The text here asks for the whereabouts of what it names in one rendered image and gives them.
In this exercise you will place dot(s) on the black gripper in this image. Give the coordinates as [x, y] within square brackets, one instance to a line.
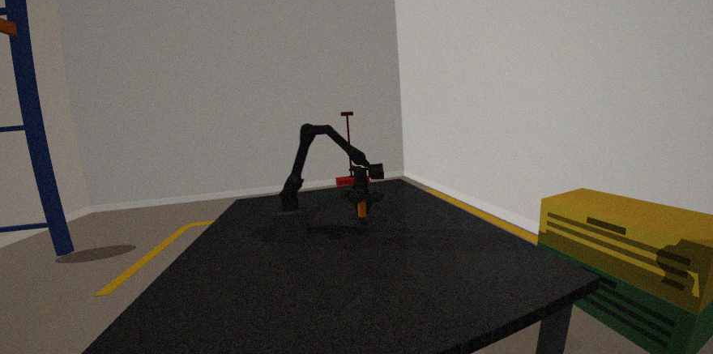
[375, 197]

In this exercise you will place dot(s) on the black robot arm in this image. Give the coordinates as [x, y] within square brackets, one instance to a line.
[294, 181]

